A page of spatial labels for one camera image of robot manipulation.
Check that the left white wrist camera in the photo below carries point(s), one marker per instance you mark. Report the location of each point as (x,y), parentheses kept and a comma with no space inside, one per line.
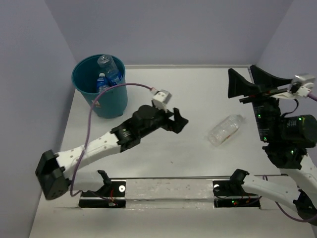
(160,98)

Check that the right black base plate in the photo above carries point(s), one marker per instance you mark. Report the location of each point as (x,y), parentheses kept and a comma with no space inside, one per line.
(227,197)

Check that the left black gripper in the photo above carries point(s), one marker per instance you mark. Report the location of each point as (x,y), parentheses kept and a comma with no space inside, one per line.
(179,121)

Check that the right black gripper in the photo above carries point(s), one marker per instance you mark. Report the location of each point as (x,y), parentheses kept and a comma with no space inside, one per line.
(263,81)

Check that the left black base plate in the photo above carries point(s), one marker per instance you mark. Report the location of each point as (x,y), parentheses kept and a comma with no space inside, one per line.
(111,196)

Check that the teal plastic bin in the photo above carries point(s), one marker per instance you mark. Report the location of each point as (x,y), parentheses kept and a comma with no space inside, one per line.
(85,79)

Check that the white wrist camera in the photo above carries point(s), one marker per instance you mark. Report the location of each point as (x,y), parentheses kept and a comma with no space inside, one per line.
(300,87)
(160,98)

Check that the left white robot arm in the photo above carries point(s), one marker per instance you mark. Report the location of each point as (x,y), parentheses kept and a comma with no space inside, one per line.
(57,173)

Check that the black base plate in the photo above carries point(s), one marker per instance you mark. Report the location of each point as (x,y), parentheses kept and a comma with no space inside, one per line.
(227,197)
(111,196)

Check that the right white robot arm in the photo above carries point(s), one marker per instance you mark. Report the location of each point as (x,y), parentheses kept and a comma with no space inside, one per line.
(287,139)

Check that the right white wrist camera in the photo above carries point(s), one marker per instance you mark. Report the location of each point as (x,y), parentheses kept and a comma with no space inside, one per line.
(300,87)

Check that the Pocari bottle white cap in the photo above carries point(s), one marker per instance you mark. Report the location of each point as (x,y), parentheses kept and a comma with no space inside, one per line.
(102,83)

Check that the clear bottle beige label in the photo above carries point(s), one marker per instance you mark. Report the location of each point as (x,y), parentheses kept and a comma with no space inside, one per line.
(225,129)

